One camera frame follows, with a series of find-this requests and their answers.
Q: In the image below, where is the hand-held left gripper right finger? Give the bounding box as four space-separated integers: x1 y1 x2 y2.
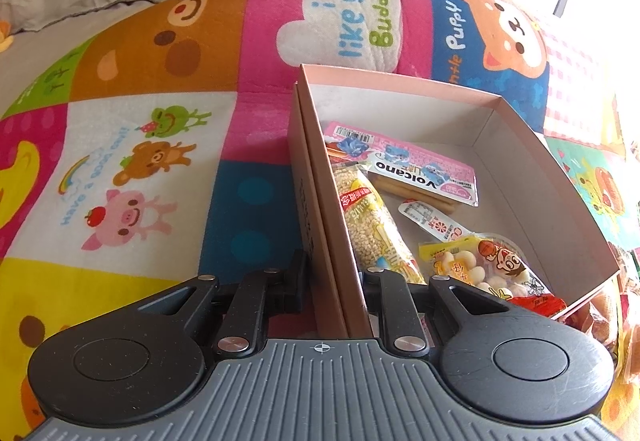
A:
364 265 513 356

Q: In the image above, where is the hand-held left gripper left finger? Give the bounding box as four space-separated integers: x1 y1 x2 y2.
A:
132 249 309 356

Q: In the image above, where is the yellow puffed grain bar packet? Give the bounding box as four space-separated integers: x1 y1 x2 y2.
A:
330 163 427 288

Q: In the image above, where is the small white candy wrapper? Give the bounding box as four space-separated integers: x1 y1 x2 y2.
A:
398 198 477 245

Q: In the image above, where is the clear ball candy packet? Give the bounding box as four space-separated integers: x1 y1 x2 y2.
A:
417 232 569 320

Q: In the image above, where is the pink biscuit stick packet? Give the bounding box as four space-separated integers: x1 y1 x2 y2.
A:
322 121 480 218

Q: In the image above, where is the pink cardboard box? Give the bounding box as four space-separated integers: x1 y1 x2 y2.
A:
287 63 624 340

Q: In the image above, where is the colourful cartoon play mat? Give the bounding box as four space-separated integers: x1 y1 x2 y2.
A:
0 0 640 441

